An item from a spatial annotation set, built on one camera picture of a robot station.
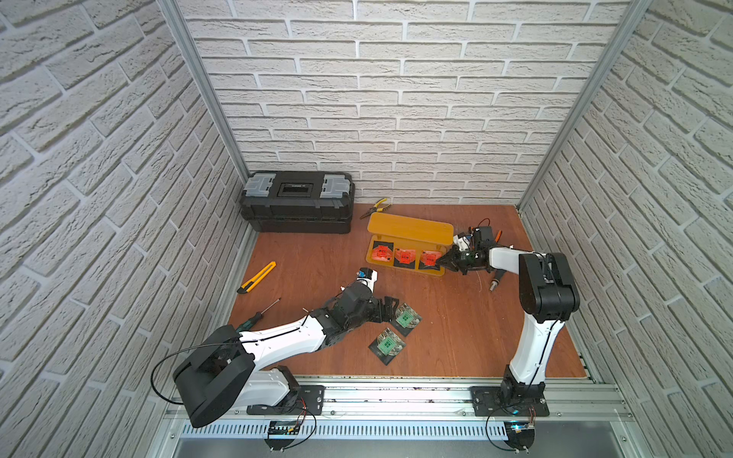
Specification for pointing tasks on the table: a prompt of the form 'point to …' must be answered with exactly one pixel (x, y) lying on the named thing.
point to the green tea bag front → (386, 345)
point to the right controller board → (520, 434)
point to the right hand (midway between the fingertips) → (441, 260)
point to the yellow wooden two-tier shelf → (408, 233)
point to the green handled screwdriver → (250, 322)
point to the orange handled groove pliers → (498, 235)
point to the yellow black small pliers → (376, 209)
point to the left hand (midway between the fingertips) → (392, 298)
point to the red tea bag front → (405, 259)
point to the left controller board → (282, 427)
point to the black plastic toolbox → (299, 201)
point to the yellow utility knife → (252, 281)
